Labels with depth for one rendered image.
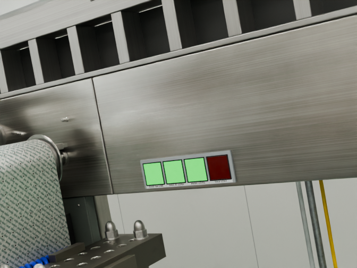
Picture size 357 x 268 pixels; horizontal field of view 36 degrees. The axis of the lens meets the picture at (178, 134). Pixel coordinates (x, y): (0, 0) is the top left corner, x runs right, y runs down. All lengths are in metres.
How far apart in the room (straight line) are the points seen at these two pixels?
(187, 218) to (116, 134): 2.89
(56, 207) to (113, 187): 0.15
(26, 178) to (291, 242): 2.74
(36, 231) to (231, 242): 2.83
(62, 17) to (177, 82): 0.38
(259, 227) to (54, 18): 2.74
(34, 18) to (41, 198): 0.49
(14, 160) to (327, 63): 0.73
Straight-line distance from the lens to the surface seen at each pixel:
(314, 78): 1.10
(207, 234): 4.17
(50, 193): 1.40
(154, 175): 1.31
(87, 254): 1.33
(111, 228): 1.43
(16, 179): 1.33
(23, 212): 1.34
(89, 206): 1.51
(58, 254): 1.33
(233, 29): 1.18
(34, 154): 1.38
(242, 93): 1.17
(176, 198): 4.24
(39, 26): 1.54
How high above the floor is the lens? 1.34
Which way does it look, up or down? 3 degrees down
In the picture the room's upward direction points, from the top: 10 degrees counter-clockwise
